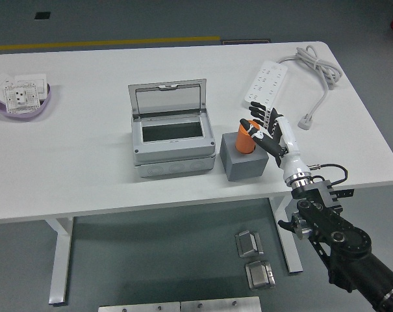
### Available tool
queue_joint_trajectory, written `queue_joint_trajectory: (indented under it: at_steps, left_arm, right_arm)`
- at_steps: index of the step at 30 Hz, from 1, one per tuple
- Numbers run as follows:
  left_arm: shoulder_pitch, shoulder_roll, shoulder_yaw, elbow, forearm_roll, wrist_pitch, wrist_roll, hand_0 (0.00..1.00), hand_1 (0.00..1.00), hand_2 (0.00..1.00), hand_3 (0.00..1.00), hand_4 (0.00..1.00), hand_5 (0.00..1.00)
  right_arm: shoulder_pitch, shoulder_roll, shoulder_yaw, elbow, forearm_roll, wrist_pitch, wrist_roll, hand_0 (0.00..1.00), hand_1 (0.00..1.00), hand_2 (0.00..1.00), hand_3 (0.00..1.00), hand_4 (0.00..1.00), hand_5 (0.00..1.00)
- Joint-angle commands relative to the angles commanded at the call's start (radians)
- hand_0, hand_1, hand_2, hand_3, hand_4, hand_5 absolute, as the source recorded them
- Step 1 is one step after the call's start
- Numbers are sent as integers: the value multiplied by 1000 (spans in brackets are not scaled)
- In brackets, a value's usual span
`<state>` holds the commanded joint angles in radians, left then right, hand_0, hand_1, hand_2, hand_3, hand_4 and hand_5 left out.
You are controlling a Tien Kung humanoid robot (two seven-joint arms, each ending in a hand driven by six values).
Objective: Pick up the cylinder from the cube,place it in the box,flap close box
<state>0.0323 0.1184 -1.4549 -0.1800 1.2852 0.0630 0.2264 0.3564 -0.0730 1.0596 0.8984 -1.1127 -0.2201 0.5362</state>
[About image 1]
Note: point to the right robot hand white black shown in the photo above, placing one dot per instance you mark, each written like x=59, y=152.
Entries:
x=290, y=152

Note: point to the orange cylinder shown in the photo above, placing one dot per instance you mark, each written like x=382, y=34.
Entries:
x=243, y=143

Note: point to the grey electrical box clear lid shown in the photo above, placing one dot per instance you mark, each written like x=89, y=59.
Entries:
x=170, y=151

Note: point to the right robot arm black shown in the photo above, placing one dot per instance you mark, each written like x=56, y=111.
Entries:
x=345, y=240

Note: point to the grey cube with round hole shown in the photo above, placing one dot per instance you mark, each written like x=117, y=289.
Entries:
x=245, y=167

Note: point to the black table control panel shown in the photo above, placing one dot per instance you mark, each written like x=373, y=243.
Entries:
x=345, y=193

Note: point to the white power strip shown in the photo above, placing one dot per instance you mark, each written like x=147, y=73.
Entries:
x=267, y=81

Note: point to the white table leg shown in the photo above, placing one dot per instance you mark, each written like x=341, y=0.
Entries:
x=59, y=260
x=290, y=250

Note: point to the small metal block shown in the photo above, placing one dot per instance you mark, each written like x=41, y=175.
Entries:
x=248, y=243
x=259, y=275

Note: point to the metal plate with screws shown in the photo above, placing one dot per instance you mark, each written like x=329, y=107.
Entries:
x=137, y=307
x=219, y=305

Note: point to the purple bowl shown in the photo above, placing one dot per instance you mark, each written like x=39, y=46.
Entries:
x=30, y=116

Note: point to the white printed socket module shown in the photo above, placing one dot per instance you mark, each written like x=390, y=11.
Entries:
x=20, y=97

